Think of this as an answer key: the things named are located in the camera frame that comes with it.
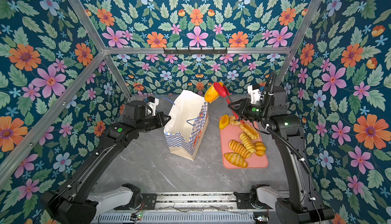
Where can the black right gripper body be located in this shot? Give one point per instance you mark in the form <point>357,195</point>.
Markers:
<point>249,111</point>

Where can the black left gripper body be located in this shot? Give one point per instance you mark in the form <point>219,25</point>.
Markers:
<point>154,122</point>

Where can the glazed ring donut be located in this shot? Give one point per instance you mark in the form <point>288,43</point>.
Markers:
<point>234,121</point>

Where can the blue checkered paper bag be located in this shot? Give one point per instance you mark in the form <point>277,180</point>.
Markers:
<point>189,120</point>

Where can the orange yellow bun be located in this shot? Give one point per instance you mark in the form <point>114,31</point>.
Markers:
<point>224,122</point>

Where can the red metal kitchen tongs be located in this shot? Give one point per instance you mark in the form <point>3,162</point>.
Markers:
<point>223,92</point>

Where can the round yellow bun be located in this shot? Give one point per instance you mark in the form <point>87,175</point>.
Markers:
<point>211,94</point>

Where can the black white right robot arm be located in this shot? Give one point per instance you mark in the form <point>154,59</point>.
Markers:
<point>304,204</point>

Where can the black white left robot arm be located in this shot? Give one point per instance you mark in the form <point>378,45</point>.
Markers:
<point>70,203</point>

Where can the braided bread roll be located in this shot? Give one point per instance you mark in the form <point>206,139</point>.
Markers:
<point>251,132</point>

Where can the striped long bread middle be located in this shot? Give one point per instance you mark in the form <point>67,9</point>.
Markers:
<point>247,142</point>

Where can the striped long bread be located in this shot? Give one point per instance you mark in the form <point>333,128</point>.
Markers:
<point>238,148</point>
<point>247,142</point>

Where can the striped long bread left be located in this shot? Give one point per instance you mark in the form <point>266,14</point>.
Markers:
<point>238,148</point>

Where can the golden croissant bread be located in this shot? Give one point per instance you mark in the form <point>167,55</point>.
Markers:
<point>236,160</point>

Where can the pink plastic tray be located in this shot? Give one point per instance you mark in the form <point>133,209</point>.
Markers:
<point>232,132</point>

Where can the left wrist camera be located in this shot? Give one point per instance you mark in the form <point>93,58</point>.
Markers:
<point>151,104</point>

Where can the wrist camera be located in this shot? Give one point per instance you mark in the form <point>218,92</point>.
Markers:
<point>256,93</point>
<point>151,104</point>

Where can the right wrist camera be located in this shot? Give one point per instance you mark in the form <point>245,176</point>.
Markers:
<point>256,93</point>

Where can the black wall hook rail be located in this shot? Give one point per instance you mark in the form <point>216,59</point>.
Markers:
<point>195,51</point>

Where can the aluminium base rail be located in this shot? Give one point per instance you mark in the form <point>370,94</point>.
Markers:
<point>186,208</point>

